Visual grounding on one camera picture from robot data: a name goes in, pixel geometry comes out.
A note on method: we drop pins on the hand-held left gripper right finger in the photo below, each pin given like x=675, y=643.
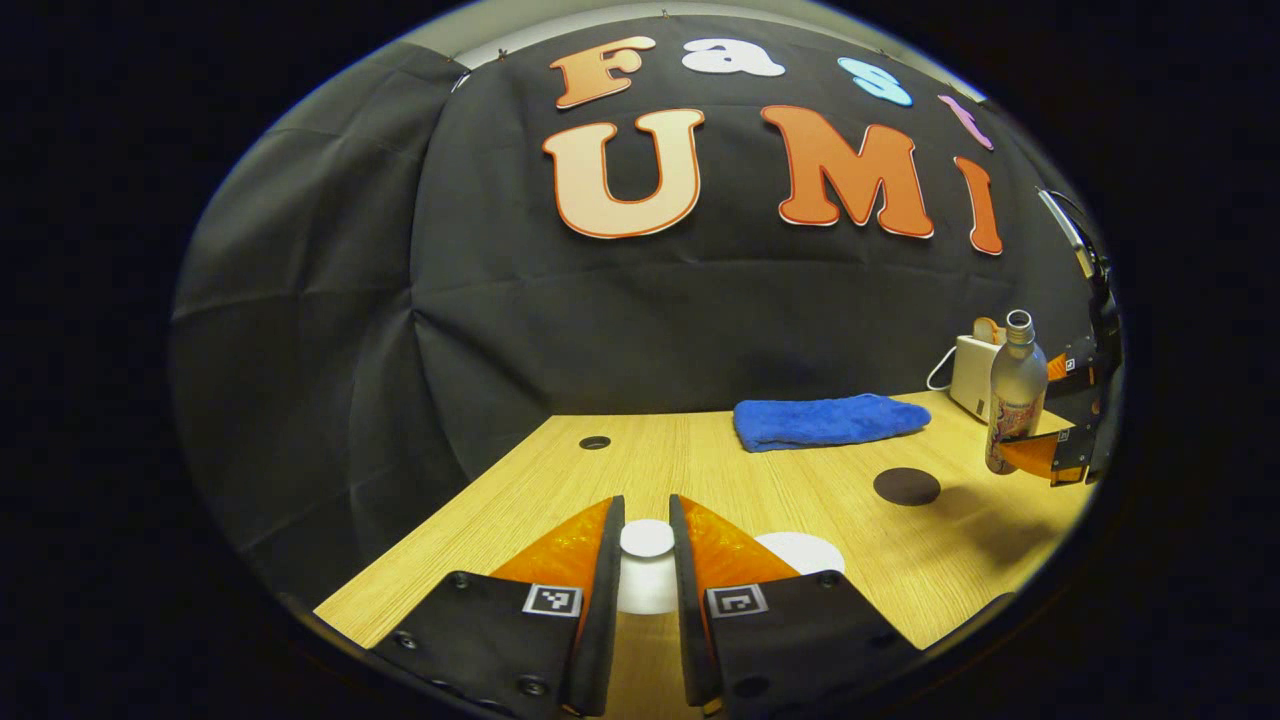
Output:
x=685, y=620

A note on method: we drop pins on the white toaster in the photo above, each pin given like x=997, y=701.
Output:
x=970, y=375

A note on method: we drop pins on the silver water bottle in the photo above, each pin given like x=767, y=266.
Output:
x=1015, y=390

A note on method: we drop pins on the bread slice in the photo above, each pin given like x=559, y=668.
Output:
x=987, y=330

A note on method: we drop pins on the black backdrop cloth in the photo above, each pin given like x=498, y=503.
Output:
x=600, y=330

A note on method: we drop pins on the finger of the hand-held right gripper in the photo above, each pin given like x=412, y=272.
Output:
x=1058, y=366
x=1030, y=455

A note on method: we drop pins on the white teacup lid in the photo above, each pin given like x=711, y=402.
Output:
x=647, y=575

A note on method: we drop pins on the white teacup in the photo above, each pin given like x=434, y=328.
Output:
x=805, y=552

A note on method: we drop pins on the blue towel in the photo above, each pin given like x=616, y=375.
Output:
x=830, y=420

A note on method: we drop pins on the dark round coaster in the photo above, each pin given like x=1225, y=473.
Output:
x=907, y=486

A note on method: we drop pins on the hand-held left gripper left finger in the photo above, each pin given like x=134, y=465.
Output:
x=605, y=620

